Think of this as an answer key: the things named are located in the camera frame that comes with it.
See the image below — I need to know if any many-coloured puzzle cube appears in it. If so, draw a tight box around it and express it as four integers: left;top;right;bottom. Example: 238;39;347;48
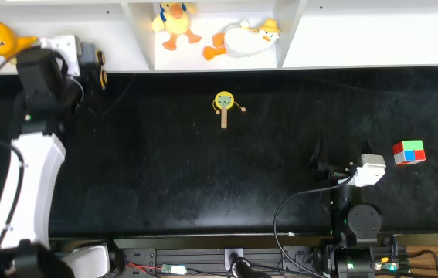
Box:
392;139;427;166

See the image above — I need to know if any grey and yellow toy truck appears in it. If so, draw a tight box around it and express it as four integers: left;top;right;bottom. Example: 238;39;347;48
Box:
79;41;108;90

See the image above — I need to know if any yellow plush duck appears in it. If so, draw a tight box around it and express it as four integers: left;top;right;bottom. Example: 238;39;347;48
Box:
151;2;202;52

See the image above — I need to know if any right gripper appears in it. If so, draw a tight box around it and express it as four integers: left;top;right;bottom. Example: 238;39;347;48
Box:
307;133;374;185

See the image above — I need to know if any mounting rail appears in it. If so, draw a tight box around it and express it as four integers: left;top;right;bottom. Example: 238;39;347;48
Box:
48;236;438;278

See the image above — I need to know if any yellow rattle drum toy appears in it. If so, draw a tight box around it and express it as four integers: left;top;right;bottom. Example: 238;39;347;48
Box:
212;90;247;130

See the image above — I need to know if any white plush duck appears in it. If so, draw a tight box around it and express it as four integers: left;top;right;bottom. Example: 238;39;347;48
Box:
202;17;281;61

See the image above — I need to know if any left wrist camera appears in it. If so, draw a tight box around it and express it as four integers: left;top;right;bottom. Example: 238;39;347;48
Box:
39;34;83;77

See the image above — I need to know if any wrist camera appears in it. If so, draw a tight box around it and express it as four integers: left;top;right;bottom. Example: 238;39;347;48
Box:
39;34;83;77
348;153;388;188

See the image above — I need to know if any white shelf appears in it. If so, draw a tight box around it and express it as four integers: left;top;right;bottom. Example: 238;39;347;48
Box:
0;0;438;76

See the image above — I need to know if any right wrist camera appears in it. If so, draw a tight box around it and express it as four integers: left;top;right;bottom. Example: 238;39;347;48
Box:
348;153;388;188

